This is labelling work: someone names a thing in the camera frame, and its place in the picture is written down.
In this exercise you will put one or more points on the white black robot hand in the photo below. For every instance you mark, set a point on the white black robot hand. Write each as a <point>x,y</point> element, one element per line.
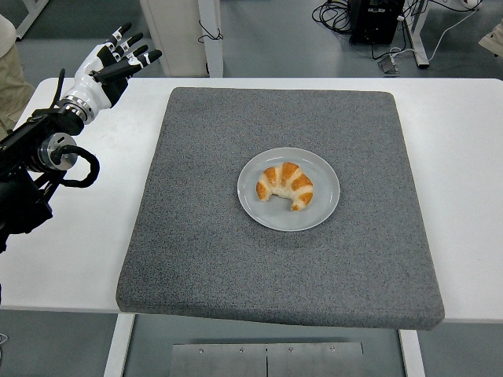
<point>88,84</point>

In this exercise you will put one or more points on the golden croissant bread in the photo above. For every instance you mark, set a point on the golden croissant bread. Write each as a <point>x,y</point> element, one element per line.
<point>287,176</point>

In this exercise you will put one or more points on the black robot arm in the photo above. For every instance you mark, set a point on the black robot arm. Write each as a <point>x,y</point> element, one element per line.
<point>19,196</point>

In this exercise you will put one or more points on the round grey plate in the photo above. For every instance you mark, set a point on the round grey plate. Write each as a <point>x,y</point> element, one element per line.
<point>275,220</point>

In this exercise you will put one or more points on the person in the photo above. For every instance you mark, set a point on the person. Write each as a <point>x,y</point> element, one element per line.
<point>9,78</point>

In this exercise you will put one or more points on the white desk leg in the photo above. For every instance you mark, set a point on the white desk leg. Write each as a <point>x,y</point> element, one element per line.
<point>33,15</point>
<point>418,43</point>

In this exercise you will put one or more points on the beige cabinet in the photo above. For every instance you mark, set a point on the beige cabinet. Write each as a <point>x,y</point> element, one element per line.
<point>173,31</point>

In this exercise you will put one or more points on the grey felt mat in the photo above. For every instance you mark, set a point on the grey felt mat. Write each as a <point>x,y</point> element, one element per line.
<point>275,267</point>

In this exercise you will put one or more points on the white table leg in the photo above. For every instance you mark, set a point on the white table leg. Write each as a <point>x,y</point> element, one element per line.
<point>118,349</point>
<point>412,357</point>

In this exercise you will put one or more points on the black computer box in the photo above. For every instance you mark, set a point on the black computer box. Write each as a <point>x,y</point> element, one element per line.
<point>373,23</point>

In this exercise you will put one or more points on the grey floor socket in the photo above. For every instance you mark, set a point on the grey floor socket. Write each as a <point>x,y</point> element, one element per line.
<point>389,66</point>

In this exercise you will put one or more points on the white post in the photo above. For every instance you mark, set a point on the white post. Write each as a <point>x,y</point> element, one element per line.
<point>214,59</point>

